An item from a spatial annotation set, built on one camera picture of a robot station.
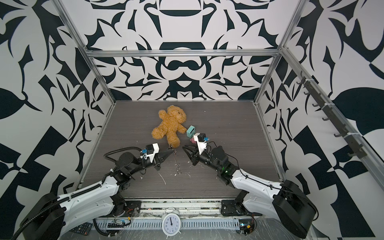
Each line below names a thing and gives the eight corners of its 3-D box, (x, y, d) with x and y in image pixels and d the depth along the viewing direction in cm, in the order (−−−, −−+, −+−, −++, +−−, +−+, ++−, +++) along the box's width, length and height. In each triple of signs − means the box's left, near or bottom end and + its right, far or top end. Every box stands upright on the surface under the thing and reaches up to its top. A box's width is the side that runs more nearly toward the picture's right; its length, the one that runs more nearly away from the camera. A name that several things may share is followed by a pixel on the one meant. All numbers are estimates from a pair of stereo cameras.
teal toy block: (185, 135, 101) (185, 132, 98) (190, 128, 105) (190, 124, 102) (191, 138, 100) (191, 135, 97) (196, 131, 104) (196, 127, 100)
